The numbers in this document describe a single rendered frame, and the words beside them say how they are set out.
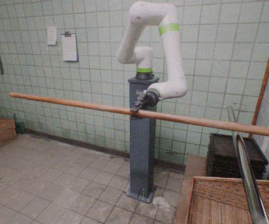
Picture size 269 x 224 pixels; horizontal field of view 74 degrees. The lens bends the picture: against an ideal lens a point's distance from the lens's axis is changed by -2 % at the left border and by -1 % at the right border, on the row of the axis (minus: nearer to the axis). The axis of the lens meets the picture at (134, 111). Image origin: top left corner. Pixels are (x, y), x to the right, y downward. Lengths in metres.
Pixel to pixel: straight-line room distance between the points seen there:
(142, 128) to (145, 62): 0.54
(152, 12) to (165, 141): 1.51
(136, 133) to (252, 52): 1.22
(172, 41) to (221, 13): 0.89
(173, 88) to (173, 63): 0.14
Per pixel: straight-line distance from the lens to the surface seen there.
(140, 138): 1.60
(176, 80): 1.02
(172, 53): 1.06
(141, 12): 1.06
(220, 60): 1.88
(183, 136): 2.13
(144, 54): 1.41
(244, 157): 0.61
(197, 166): 1.53
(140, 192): 1.98
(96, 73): 2.28
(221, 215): 1.24
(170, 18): 1.11
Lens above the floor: 1.48
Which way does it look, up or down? 21 degrees down
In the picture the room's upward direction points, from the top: straight up
